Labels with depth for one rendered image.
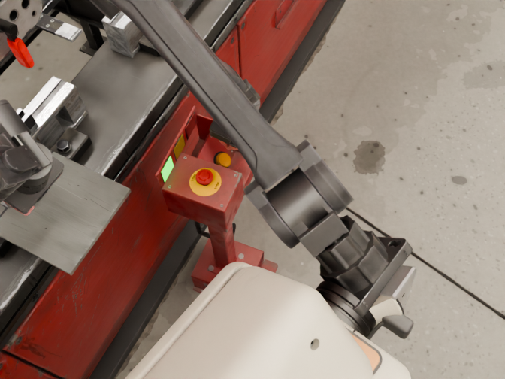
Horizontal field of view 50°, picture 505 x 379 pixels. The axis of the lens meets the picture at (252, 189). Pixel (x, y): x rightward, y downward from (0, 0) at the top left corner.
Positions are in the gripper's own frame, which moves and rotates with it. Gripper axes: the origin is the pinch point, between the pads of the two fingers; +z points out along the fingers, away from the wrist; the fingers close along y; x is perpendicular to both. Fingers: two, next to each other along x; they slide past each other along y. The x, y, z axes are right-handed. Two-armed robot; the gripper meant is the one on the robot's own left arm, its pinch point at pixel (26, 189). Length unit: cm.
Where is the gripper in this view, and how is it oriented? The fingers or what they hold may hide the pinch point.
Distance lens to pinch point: 103.6
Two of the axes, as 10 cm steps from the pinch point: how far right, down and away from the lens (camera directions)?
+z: -4.1, 2.1, 8.9
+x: 7.8, 5.9, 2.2
